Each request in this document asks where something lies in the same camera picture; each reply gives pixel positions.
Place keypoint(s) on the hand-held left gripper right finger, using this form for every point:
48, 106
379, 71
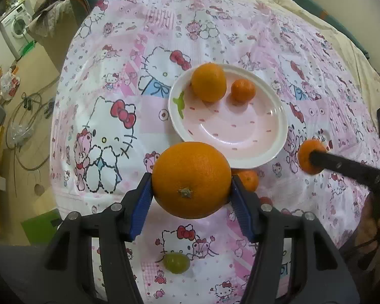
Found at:
244, 212

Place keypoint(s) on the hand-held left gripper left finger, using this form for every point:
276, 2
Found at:
138, 210

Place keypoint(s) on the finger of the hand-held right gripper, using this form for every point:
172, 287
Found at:
338, 164

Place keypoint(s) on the small mandarin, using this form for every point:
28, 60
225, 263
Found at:
243, 90
305, 161
249, 180

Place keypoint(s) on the large orange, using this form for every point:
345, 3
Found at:
191, 180

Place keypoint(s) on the pink and white plate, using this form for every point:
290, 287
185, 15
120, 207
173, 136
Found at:
234, 129

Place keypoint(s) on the medium orange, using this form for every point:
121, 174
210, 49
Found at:
209, 82

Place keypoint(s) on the green grape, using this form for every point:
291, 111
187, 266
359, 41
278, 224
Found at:
176, 262

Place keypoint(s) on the pink cartoon printed blanket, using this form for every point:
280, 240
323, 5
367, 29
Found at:
120, 69

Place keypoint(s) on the white plastic bag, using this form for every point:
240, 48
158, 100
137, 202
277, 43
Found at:
9, 82

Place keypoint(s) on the pile of clothes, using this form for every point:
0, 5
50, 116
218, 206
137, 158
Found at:
61, 4

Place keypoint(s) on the white washing machine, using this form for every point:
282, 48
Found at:
17, 27

